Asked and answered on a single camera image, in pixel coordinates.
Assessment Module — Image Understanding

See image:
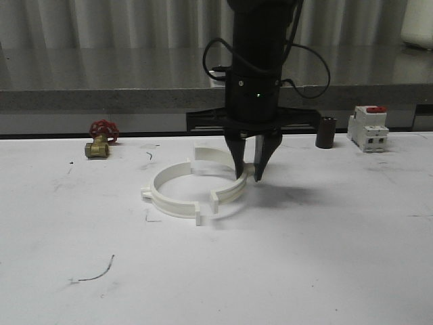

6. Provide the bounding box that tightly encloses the white container on counter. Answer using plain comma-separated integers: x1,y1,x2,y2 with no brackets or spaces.
401,0,432,51

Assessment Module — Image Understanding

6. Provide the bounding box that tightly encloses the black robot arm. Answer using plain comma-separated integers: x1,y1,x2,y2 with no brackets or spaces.
186,1,321,181

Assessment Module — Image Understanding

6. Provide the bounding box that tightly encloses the brass valve with red handwheel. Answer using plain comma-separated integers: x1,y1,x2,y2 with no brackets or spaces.
85,119,120,158

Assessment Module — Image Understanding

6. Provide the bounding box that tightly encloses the dark cylindrical capacitor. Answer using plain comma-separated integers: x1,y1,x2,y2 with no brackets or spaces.
315,116,337,149

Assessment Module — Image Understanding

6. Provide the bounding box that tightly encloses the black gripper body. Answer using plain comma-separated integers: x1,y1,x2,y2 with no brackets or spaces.
186,71,320,139

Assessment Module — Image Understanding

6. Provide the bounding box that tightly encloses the white half-ring pipe clamp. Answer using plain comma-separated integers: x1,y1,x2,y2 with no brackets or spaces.
140,158,202,226

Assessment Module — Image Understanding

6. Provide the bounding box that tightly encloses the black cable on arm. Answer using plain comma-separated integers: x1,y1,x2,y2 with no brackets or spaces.
202,0,331,100

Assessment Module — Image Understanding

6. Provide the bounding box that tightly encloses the grey stone counter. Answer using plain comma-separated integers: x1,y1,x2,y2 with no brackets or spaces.
1,45,432,137

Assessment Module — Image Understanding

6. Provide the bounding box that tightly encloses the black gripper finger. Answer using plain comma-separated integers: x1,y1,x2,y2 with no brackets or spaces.
254,132,282,182
225,137,246,179

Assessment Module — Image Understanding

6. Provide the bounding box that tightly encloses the white circuit breaker red switch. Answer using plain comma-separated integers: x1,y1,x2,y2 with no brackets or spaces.
347,106,389,153

